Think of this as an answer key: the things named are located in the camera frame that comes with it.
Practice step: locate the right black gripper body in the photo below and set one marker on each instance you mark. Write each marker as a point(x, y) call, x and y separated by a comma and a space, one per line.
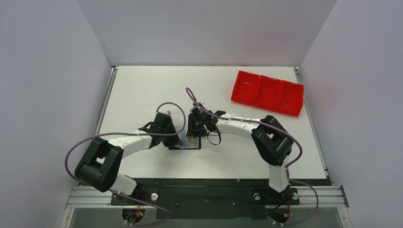
point(195, 130)

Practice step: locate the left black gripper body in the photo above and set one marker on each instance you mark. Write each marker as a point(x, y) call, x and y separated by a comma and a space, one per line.
point(169, 141)

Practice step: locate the black leather card holder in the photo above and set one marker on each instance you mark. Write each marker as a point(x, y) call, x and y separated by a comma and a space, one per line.
point(184, 140)

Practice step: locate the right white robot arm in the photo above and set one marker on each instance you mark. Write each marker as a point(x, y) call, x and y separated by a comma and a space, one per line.
point(268, 135)

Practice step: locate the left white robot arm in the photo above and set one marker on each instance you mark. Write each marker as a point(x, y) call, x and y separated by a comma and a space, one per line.
point(99, 166)

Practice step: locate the red plastic divided tray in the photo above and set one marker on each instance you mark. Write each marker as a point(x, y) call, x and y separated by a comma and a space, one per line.
point(268, 93)

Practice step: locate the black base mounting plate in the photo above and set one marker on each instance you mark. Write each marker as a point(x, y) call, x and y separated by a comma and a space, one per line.
point(215, 198)

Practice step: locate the aluminium rail frame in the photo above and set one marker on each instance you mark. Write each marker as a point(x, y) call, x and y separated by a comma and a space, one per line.
point(88, 197)

